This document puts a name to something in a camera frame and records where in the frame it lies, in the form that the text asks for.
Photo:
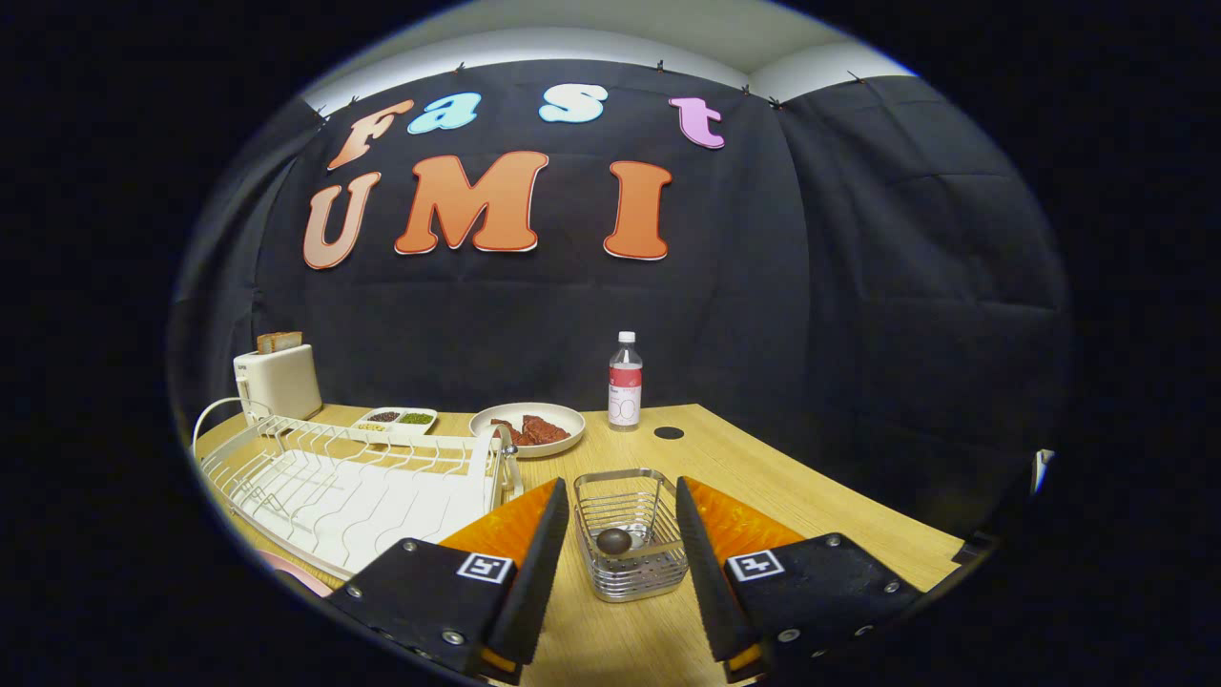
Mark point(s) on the red meat piece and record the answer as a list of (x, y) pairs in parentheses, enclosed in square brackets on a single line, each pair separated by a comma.
[(506, 431), (546, 431)]

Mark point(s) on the white toaster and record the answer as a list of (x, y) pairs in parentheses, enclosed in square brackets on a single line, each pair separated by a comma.
[(281, 382)]

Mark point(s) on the black table grommet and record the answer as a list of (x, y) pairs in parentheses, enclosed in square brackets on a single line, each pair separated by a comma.
[(669, 432)]

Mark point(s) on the brown toast slice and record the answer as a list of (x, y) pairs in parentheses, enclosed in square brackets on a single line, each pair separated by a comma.
[(289, 341), (265, 343)]

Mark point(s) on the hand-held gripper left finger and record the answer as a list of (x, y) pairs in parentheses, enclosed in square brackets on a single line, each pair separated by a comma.
[(534, 582)]

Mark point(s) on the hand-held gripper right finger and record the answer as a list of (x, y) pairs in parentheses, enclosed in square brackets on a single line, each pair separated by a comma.
[(711, 582)]

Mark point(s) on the white divided bean tray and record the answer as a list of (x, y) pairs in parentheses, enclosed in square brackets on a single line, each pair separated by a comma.
[(420, 426)]

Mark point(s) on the beige plate with meat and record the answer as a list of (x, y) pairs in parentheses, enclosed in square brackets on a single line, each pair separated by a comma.
[(496, 412)]

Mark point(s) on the clear red label bottle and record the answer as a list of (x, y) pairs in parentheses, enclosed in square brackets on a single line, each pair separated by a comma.
[(625, 386)]

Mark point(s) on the pink plate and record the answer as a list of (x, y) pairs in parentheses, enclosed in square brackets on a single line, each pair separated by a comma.
[(291, 572)]

